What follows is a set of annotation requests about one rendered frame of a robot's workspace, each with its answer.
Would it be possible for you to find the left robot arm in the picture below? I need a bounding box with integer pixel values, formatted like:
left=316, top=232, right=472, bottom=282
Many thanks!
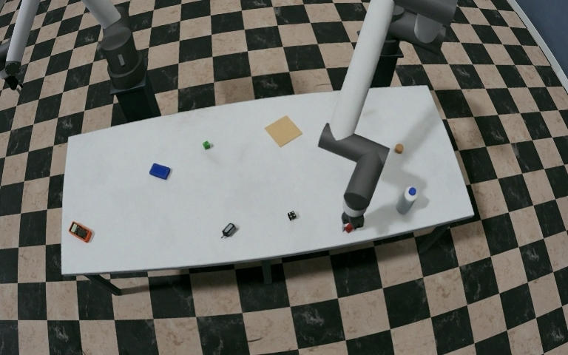
left=318, top=0, right=458, bottom=211

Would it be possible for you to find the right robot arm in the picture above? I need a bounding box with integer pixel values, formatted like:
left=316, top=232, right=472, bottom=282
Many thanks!
left=0, top=0, right=146, bottom=90

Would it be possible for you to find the tan flat mat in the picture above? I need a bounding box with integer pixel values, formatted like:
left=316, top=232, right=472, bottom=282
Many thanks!
left=264, top=115, right=303, bottom=147

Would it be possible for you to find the white bottle with blue cap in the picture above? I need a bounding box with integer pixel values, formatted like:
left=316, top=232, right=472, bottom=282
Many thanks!
left=396, top=186, right=418, bottom=214

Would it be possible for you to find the orange pocket multimeter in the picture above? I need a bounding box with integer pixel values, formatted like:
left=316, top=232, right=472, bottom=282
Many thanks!
left=69, top=221, right=92, bottom=243

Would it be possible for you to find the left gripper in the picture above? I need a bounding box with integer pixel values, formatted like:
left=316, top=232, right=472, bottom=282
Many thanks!
left=341, top=199, right=367, bottom=232

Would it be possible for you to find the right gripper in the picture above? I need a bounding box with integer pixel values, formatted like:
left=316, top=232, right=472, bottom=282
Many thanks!
left=0, top=68, right=24, bottom=94

